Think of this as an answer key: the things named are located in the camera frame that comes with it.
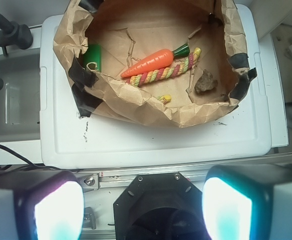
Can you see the silver corner bracket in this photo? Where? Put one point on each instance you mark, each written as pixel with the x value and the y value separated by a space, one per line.
pixel 90 182

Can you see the grey-brown rock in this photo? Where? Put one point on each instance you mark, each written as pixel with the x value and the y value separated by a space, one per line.
pixel 206 83

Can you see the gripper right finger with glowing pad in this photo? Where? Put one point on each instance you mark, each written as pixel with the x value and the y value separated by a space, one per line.
pixel 248 202

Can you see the clear plastic bin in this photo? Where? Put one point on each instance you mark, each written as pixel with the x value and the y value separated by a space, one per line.
pixel 20 96

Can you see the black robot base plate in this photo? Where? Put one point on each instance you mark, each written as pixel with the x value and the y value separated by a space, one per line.
pixel 150 199

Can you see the crumpled brown paper bag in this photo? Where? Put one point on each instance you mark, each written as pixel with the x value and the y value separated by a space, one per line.
pixel 130 30

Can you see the aluminium extrusion rail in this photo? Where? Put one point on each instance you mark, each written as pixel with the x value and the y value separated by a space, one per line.
pixel 121 177

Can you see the multicolour twisted rope toy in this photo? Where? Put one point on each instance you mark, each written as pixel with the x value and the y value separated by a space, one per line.
pixel 167 72

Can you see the orange plastic toy carrot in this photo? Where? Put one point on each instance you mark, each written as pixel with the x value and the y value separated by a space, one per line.
pixel 157 60

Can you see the green plastic block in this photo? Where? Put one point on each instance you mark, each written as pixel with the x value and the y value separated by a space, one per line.
pixel 92 58

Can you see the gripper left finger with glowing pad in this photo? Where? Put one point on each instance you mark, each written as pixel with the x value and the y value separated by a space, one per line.
pixel 40 205

